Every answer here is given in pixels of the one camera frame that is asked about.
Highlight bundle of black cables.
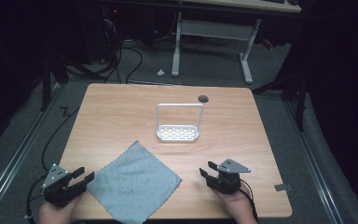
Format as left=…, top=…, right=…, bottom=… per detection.
left=64, top=6, right=144, bottom=84

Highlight aluminium floor rail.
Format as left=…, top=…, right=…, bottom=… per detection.
left=283, top=101, right=345, bottom=224
left=0, top=83, right=63, bottom=223

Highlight grey tape piece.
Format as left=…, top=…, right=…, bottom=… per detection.
left=274, top=183, right=293, bottom=192

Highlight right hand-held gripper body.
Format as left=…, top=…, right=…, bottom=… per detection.
left=205, top=158, right=252, bottom=195

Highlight white towel rack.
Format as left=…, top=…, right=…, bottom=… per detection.
left=155, top=103, right=205, bottom=143

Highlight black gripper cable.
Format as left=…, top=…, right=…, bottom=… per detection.
left=238, top=178, right=259, bottom=223
left=25, top=106, right=81, bottom=224

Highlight grey cloth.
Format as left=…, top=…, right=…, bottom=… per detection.
left=86, top=140, right=183, bottom=224

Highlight person's left hand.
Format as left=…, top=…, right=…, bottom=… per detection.
left=38, top=193, right=85, bottom=224

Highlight black metal stand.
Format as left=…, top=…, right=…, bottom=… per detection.
left=252, top=62, right=311, bottom=132
left=39, top=46, right=71, bottom=112

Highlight person's right hand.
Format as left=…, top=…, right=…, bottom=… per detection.
left=210, top=182, right=258, bottom=224

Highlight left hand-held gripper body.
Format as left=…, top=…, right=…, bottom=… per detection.
left=41, top=163, right=88, bottom=208

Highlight white standing desk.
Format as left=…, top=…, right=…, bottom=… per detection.
left=171, top=0, right=302, bottom=85

